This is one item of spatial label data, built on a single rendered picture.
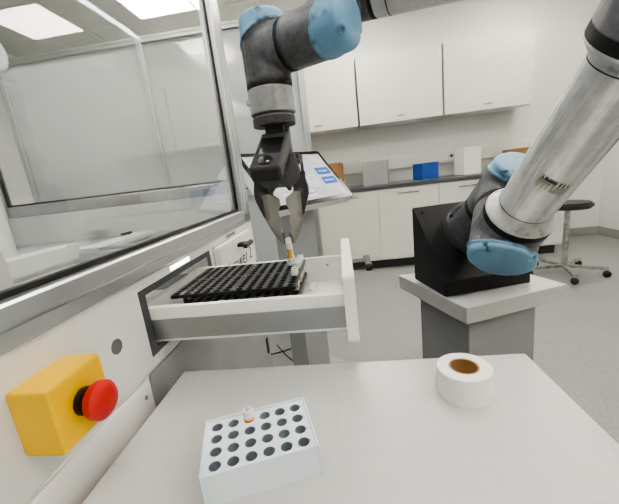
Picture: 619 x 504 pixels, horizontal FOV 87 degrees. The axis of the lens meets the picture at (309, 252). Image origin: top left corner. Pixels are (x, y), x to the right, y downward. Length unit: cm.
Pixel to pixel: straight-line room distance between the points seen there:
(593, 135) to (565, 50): 452
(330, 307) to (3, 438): 39
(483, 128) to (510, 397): 417
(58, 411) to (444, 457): 40
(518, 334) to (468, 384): 52
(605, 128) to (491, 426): 38
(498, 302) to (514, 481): 48
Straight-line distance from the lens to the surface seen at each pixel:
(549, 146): 57
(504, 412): 52
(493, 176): 78
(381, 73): 402
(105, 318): 53
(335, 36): 52
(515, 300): 88
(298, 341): 170
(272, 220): 57
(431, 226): 91
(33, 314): 46
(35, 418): 43
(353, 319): 51
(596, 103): 53
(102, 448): 55
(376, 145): 426
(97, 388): 42
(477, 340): 91
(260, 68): 58
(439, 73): 412
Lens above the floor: 107
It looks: 13 degrees down
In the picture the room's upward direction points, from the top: 7 degrees counter-clockwise
